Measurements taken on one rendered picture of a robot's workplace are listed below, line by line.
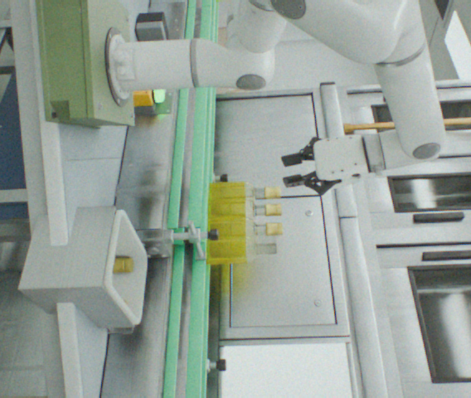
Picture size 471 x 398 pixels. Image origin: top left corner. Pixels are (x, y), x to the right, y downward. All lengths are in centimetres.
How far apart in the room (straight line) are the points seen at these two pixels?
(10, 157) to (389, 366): 115
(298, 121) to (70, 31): 101
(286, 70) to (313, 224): 506
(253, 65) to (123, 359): 68
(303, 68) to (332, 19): 576
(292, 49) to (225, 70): 580
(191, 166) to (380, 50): 68
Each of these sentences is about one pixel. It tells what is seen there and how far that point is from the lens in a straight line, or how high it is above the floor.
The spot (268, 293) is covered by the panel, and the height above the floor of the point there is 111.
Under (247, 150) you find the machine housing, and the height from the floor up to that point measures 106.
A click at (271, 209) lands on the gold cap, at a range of 127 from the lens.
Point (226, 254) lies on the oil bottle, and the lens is 120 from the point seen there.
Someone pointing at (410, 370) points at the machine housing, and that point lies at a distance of 133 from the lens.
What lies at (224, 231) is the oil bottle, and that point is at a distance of 123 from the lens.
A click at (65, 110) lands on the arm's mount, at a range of 89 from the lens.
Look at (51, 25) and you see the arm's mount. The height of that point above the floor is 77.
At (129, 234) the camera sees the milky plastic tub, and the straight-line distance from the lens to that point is 102.
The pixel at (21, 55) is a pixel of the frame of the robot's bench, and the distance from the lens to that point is 103.
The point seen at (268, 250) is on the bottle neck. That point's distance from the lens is 122.
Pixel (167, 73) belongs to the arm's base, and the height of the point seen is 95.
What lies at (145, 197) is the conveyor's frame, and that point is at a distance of 117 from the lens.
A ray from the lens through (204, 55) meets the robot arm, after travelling 93.
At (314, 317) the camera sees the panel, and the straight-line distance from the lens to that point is 129.
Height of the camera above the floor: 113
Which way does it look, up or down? 4 degrees down
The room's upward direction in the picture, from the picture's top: 87 degrees clockwise
